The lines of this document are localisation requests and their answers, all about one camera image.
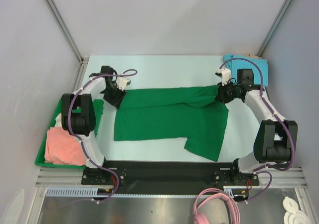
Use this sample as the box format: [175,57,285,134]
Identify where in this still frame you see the right aluminium frame post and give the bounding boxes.
[256,0,294,57]

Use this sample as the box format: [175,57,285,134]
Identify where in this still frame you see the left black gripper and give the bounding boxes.
[102,83,127,109]

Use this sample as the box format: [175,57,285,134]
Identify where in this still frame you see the pink t shirt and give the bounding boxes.
[44,127,86,166]

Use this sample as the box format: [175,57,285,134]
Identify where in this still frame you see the pink headphones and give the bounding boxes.
[193,188,241,224]

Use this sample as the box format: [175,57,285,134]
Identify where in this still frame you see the aluminium frame rail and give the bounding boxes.
[35,168,307,188]

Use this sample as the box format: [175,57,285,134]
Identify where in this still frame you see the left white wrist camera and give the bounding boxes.
[116,77,131,91]

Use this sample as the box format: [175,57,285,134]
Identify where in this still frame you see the aluminium frame post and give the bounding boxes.
[35,0,84,62]
[256,0,294,57]

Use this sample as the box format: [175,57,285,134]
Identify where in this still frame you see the white cable duct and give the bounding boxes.
[46,187,98,197]

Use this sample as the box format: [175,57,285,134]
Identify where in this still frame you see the folded blue t shirt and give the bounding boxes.
[223,54,269,87]

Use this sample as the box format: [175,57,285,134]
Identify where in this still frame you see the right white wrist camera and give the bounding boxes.
[215,68,232,86]

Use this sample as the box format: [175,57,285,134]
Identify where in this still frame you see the green t shirt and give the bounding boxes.
[114,85,229,161]

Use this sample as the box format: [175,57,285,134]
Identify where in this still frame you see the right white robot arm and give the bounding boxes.
[216,68,298,185]

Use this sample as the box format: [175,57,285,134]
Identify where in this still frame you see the white round lids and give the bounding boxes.
[282,196,311,224]

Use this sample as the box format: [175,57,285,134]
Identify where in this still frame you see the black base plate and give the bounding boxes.
[81,161,259,195]

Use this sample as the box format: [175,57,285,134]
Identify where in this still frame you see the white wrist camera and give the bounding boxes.
[116,77,131,91]
[215,68,232,86]

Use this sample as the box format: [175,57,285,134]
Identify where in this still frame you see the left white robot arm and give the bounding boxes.
[61,66,131,184]

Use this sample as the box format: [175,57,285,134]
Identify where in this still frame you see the white t shirt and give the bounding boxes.
[54,113,62,128]

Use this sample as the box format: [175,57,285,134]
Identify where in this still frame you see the left aluminium frame post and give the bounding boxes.
[35,0,84,62]

